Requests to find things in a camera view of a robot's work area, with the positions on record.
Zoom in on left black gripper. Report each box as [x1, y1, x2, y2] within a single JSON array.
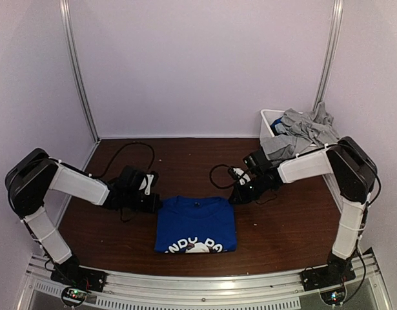
[[125, 191, 162, 214]]

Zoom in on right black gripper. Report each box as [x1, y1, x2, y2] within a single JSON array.
[[229, 174, 269, 205]]

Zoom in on blue t-shirt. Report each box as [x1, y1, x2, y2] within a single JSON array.
[[154, 196, 238, 254]]

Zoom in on grey garment pile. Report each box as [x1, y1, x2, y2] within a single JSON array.
[[261, 101, 343, 161]]

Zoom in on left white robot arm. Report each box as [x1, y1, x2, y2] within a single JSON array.
[[5, 148, 161, 287]]

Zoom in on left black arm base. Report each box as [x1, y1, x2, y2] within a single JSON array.
[[45, 253, 107, 293]]

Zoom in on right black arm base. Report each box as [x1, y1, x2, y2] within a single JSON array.
[[300, 253, 356, 291]]

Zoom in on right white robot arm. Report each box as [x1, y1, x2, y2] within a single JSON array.
[[229, 136, 380, 260]]

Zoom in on white plastic laundry bin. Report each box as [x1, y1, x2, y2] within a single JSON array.
[[260, 108, 344, 156]]

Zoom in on blue garment in bin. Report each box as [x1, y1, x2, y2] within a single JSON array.
[[270, 118, 286, 136]]

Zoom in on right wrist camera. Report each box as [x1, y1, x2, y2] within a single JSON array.
[[228, 167, 251, 185]]

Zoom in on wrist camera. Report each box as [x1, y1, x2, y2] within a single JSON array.
[[139, 171, 159, 196], [228, 167, 251, 185]]

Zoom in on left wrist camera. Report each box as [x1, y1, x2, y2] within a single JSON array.
[[139, 171, 159, 196]]

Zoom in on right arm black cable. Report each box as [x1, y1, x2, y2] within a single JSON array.
[[210, 164, 280, 205]]

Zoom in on aluminium front rail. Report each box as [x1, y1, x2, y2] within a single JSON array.
[[14, 253, 392, 309]]

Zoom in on right aluminium frame post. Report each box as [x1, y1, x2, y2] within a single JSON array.
[[313, 0, 344, 110]]

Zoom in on aluminium frame post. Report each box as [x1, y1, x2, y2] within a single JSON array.
[[313, 0, 344, 110], [58, 0, 101, 143]]

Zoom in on left aluminium frame post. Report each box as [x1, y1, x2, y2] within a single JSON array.
[[58, 0, 101, 143]]

